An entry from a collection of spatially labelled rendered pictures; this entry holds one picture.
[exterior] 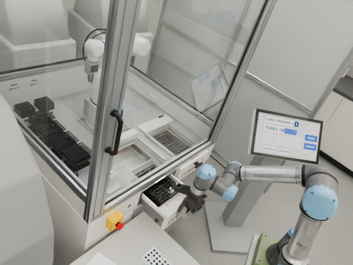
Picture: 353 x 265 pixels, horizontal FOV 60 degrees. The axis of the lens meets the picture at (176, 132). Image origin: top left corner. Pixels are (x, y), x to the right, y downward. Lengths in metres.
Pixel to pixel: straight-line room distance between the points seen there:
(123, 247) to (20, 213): 0.98
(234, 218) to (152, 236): 1.24
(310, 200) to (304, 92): 1.73
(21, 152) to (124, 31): 0.43
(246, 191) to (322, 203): 1.33
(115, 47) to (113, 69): 0.07
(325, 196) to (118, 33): 0.89
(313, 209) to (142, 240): 0.84
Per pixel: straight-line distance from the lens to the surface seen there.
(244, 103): 3.16
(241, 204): 2.63
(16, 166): 0.65
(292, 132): 2.22
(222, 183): 1.36
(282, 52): 2.89
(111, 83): 0.95
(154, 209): 1.61
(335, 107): 4.17
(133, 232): 1.65
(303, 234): 1.38
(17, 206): 0.67
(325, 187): 1.25
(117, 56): 0.92
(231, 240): 2.77
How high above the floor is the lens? 2.12
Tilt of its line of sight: 36 degrees down
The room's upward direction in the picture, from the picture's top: 18 degrees clockwise
